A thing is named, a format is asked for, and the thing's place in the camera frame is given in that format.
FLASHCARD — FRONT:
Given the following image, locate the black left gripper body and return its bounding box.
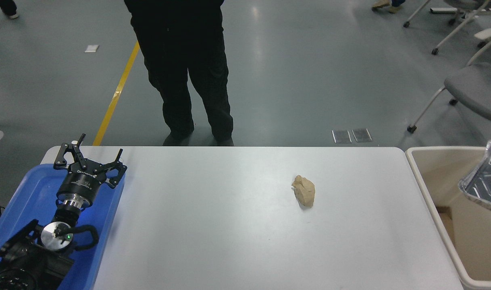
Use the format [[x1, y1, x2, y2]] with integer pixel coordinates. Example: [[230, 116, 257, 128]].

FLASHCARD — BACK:
[[57, 159, 106, 202]]

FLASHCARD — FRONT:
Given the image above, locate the silver foil plate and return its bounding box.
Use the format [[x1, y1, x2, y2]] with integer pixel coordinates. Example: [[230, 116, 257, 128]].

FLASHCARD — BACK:
[[458, 135, 491, 218]]

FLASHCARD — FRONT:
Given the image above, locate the large pale dustbin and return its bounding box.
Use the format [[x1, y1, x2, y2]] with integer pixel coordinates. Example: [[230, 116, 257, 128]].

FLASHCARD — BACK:
[[406, 146, 491, 290]]

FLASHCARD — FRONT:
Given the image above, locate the blue plastic tray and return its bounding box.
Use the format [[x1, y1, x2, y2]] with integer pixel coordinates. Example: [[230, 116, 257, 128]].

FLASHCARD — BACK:
[[0, 163, 126, 290]]

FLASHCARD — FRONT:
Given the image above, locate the person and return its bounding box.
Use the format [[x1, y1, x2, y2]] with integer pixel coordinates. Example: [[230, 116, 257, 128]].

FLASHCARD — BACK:
[[0, 0, 19, 19], [371, 0, 405, 14], [124, 0, 235, 146]]

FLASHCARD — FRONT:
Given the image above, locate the crumpled tan paper ball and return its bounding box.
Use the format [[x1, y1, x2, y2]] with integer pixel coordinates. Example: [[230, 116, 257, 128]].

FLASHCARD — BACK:
[[291, 174, 316, 208]]

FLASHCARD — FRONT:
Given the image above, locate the grey seat office chair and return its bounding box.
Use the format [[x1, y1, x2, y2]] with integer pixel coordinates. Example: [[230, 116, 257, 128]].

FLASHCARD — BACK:
[[407, 35, 491, 133]]

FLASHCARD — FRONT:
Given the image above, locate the white frame office chair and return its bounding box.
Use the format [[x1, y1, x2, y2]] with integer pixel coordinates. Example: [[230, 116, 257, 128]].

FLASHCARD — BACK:
[[403, 0, 491, 56]]

